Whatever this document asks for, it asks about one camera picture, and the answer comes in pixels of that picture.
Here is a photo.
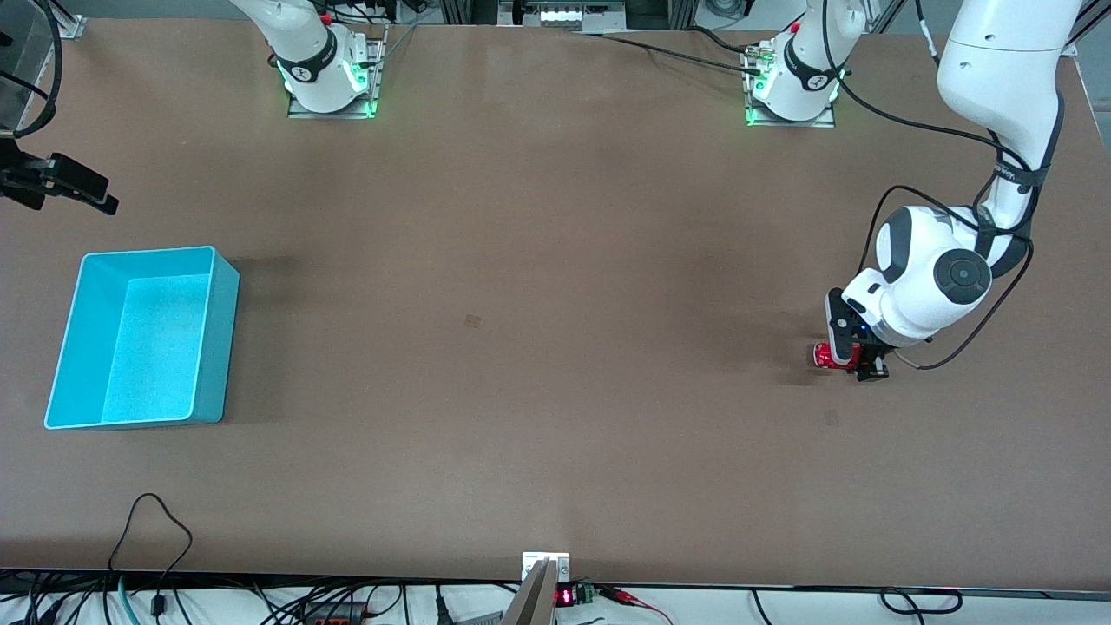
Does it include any red beetle toy car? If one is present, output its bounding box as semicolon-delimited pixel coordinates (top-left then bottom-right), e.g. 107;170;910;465
812;342;862;372

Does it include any blue plastic box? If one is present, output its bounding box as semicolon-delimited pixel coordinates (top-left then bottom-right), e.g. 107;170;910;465
43;246;241;431

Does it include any black power strip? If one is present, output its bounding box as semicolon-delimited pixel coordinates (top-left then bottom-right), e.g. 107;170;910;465
299;599;371;622

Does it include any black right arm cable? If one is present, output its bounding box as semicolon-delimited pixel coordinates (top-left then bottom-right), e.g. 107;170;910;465
0;0;67;140

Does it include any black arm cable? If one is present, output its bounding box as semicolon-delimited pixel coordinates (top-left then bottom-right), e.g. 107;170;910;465
819;0;1065;372
0;0;67;140

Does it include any aluminium corner bracket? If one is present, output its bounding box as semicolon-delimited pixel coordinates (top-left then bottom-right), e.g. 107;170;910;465
50;0;88;41

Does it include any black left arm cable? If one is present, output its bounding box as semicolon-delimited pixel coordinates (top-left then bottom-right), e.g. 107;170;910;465
819;0;1065;372

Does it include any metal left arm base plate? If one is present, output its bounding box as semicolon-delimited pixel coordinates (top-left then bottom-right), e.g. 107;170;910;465
742;39;838;129

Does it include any black coiled cable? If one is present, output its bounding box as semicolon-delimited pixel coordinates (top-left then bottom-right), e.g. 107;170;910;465
880;588;963;616

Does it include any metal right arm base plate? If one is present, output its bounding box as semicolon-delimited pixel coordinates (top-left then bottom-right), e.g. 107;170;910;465
286;24;388;120

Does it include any thin black looped cable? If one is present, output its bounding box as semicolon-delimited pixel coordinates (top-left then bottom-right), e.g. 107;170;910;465
106;493;194;619

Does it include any black cable on table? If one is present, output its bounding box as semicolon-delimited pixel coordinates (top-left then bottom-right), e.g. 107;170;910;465
599;26;766;76

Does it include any red clip lead wire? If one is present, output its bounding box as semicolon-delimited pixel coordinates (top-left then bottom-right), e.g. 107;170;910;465
599;586;674;625

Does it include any white mount bracket plate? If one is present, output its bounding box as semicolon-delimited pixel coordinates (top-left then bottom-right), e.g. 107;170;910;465
522;552;571;583

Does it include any aluminium frame with lit device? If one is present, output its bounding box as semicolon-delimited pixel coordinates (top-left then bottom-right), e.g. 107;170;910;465
438;0;700;32

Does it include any grey camera mount bar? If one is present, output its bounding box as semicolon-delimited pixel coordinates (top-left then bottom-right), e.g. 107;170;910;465
502;558;557;625

